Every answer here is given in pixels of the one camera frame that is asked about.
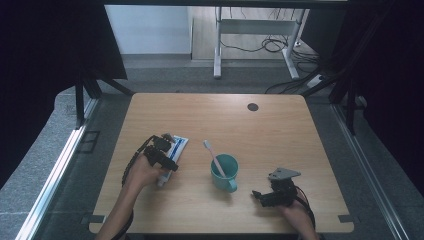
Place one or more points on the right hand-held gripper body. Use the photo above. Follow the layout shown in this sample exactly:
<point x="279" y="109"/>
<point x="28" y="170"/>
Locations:
<point x="281" y="191"/>

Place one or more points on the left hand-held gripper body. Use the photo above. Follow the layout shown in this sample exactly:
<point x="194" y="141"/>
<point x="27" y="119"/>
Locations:
<point x="158" y="150"/>

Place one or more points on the white blue toothpaste tube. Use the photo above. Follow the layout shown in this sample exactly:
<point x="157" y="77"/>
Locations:
<point x="178" y="146"/>

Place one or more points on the pink toothbrush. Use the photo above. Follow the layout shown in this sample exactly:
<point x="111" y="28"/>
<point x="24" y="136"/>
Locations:
<point x="213" y="156"/>

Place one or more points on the person's left hand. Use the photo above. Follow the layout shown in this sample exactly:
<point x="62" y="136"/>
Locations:
<point x="143" y="173"/>

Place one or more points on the person's right hand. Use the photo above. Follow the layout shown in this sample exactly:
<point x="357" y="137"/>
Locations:
<point x="296" y="216"/>

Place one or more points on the dark round table grommet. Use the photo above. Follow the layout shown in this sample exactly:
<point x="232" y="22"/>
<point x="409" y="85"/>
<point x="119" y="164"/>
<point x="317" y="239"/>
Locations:
<point x="252" y="107"/>

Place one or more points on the black metal stand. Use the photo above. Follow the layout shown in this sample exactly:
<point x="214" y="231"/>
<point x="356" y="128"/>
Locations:
<point x="350" y="100"/>
<point x="80" y="100"/>

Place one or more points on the white power strip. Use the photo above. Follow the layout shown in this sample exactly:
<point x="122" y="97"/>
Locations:
<point x="315" y="81"/>

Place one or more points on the black curtain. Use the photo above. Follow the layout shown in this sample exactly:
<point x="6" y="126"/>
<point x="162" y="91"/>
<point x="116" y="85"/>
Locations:
<point x="393" y="83"/>
<point x="40" y="66"/>

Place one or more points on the dark table bracket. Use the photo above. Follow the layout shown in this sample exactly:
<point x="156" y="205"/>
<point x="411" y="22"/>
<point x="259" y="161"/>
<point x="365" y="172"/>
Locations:
<point x="346" y="218"/>

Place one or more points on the aluminium rail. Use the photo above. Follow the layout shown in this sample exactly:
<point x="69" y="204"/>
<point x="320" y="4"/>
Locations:
<point x="56" y="173"/>
<point x="366" y="173"/>

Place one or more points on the white desk frame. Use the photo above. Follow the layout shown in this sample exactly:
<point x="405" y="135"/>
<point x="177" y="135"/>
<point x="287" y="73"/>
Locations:
<point x="256" y="26"/>

